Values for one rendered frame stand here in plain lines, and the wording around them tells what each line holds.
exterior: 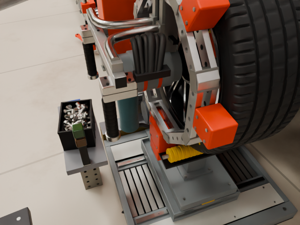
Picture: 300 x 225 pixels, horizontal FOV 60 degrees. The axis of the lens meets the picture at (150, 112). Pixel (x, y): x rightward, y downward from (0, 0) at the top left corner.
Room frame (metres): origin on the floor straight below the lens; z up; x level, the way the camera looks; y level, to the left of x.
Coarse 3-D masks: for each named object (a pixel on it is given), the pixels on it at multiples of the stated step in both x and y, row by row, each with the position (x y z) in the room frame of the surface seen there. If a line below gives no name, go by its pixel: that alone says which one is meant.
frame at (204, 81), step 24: (144, 0) 0.91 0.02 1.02; (168, 0) 0.69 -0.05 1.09; (192, 48) 0.57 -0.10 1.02; (192, 72) 0.54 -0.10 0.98; (216, 72) 0.54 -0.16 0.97; (192, 96) 0.53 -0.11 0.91; (216, 96) 0.53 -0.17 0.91; (168, 120) 0.76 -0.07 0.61; (192, 120) 0.51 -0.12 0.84; (192, 144) 0.52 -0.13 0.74
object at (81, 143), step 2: (84, 136) 0.67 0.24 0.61; (82, 138) 0.66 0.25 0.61; (84, 138) 0.66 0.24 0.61; (76, 140) 0.65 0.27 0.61; (78, 140) 0.65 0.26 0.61; (80, 140) 0.65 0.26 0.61; (82, 140) 0.65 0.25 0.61; (84, 140) 0.65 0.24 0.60; (76, 142) 0.64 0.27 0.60; (78, 142) 0.65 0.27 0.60; (80, 142) 0.65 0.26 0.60; (82, 142) 0.65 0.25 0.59; (84, 142) 0.65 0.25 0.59; (86, 142) 0.66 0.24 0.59; (76, 144) 0.64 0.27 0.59; (78, 144) 0.64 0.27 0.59; (80, 144) 0.65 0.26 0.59; (82, 144) 0.65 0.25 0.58; (84, 144) 0.65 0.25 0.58; (86, 144) 0.65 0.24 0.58; (76, 146) 0.65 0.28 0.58; (78, 146) 0.64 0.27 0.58; (80, 146) 0.65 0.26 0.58
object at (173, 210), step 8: (144, 144) 1.04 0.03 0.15; (144, 152) 0.99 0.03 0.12; (152, 152) 0.97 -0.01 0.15; (152, 160) 0.92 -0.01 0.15; (152, 168) 0.86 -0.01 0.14; (160, 176) 0.81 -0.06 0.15; (160, 184) 0.75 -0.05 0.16; (160, 192) 0.74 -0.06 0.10; (168, 192) 0.71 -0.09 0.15; (168, 200) 0.66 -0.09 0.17; (216, 200) 0.66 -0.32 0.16; (224, 200) 0.68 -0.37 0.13; (232, 200) 0.69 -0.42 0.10; (168, 208) 0.64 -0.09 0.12; (176, 208) 0.63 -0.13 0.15; (192, 208) 0.62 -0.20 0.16; (200, 208) 0.63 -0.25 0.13; (208, 208) 0.65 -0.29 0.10; (176, 216) 0.59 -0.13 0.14; (184, 216) 0.60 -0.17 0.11
